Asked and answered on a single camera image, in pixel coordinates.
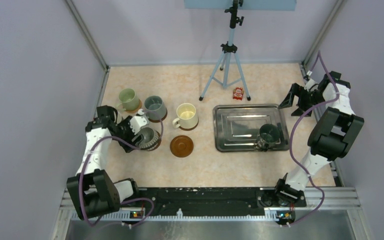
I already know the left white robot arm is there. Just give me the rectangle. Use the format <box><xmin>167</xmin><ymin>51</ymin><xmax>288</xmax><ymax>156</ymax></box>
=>
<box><xmin>66</xmin><ymin>105</ymin><xmax>149</xmax><ymax>222</ymax></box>

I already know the cream mug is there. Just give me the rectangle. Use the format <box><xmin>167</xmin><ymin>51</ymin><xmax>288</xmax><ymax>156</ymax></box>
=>
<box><xmin>172</xmin><ymin>103</ymin><xmax>199</xmax><ymax>129</ymax></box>

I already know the blue camera tripod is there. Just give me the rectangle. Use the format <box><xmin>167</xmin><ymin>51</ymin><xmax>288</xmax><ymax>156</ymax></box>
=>
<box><xmin>198</xmin><ymin>0</ymin><xmax>252</xmax><ymax>101</ymax></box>

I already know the blue board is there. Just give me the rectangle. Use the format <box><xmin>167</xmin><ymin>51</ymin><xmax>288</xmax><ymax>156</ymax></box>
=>
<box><xmin>183</xmin><ymin>0</ymin><xmax>297</xmax><ymax>11</ymax></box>

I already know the aluminium frame rail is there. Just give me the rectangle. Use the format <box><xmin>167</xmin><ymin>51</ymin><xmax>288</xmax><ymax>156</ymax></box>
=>
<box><xmin>59</xmin><ymin>187</ymin><xmax>362</xmax><ymax>222</ymax></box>

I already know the red owl figurine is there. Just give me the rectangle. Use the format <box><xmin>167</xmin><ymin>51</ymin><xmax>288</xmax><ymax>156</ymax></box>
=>
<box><xmin>232</xmin><ymin>87</ymin><xmax>244</xmax><ymax>101</ymax></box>

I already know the light green mug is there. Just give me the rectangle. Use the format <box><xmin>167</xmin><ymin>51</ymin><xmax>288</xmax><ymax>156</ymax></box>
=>
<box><xmin>115</xmin><ymin>88</ymin><xmax>140</xmax><ymax>112</ymax></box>

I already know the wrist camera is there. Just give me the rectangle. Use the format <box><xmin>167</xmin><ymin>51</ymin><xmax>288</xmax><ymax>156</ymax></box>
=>
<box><xmin>304</xmin><ymin>77</ymin><xmax>319</xmax><ymax>92</ymax></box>
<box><xmin>128</xmin><ymin>108</ymin><xmax>150</xmax><ymax>135</ymax></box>

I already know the blue-grey mug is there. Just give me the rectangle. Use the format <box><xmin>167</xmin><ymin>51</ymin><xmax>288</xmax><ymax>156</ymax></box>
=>
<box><xmin>144</xmin><ymin>95</ymin><xmax>168</xmax><ymax>120</ymax></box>

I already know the steel tray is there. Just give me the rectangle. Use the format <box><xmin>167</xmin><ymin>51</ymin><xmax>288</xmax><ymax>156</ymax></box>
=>
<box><xmin>212</xmin><ymin>103</ymin><xmax>290</xmax><ymax>153</ymax></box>

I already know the grey ribbed mug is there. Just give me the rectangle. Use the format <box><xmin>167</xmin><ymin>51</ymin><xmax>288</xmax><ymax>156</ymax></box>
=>
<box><xmin>138</xmin><ymin>127</ymin><xmax>161</xmax><ymax>151</ymax></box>

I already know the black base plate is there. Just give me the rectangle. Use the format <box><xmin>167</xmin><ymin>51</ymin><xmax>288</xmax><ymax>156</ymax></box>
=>
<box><xmin>121</xmin><ymin>187</ymin><xmax>307</xmax><ymax>217</ymax></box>

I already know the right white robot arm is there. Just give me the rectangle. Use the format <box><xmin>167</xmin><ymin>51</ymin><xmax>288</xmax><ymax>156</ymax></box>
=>
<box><xmin>273</xmin><ymin>71</ymin><xmax>364</xmax><ymax>206</ymax></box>

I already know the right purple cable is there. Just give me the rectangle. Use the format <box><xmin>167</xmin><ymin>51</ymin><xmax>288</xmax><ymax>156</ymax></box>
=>
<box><xmin>288</xmin><ymin>50</ymin><xmax>341</xmax><ymax>229</ymax></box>

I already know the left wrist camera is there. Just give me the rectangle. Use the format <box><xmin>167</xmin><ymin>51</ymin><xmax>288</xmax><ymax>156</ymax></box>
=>
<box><xmin>128</xmin><ymin>108</ymin><xmax>150</xmax><ymax>135</ymax></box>

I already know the white faceted mug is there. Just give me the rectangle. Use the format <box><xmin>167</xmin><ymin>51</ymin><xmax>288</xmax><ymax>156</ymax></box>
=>
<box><xmin>115</xmin><ymin>111</ymin><xmax>123</xmax><ymax>124</ymax></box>

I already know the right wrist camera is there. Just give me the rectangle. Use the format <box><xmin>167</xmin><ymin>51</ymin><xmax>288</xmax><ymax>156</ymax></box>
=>
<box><xmin>304</xmin><ymin>77</ymin><xmax>319</xmax><ymax>92</ymax></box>

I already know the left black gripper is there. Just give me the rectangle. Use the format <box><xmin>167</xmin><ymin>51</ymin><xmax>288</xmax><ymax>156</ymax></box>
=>
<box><xmin>113</xmin><ymin>115</ymin><xmax>144</xmax><ymax>152</ymax></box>

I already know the dark teal mug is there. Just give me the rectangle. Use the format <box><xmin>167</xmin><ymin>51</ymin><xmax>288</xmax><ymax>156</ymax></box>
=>
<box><xmin>254</xmin><ymin>123</ymin><xmax>280</xmax><ymax>152</ymax></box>

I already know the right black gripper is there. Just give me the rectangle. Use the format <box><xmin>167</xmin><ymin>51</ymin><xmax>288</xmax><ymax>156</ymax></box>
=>
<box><xmin>278</xmin><ymin>83</ymin><xmax>327</xmax><ymax>118</ymax></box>

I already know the light wooden coaster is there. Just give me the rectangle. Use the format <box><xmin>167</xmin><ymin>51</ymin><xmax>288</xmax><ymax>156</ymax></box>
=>
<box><xmin>126</xmin><ymin>100</ymin><xmax>143</xmax><ymax>114</ymax></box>

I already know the brown wooden coaster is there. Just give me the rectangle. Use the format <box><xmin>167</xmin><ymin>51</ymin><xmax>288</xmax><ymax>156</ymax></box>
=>
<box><xmin>179</xmin><ymin>121</ymin><xmax>199</xmax><ymax>131</ymax></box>
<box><xmin>169</xmin><ymin>135</ymin><xmax>194</xmax><ymax>158</ymax></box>
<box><xmin>146</xmin><ymin>138</ymin><xmax>162</xmax><ymax>152</ymax></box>
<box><xmin>148</xmin><ymin>112</ymin><xmax>168</xmax><ymax>123</ymax></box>

